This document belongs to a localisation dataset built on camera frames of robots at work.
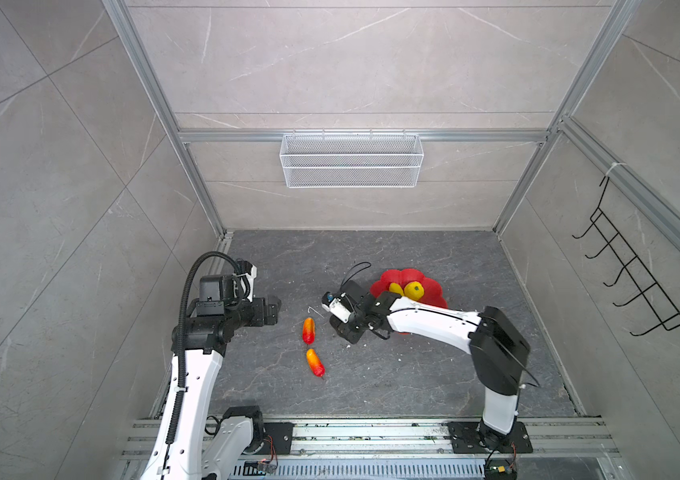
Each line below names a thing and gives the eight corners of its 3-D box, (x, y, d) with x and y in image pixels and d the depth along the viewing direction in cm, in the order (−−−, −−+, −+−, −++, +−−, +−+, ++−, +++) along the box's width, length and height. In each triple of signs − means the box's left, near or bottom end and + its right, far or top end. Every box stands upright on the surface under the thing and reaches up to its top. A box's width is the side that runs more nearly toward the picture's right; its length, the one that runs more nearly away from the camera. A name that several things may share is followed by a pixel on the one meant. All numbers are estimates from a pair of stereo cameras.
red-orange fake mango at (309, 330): (302, 344, 91) (301, 340, 89) (304, 321, 96) (303, 317, 94) (314, 344, 91) (314, 340, 89) (316, 321, 96) (315, 317, 94)
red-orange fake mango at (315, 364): (317, 380, 85) (316, 376, 82) (303, 357, 89) (302, 353, 87) (327, 372, 86) (327, 369, 84) (313, 350, 90) (312, 346, 88)
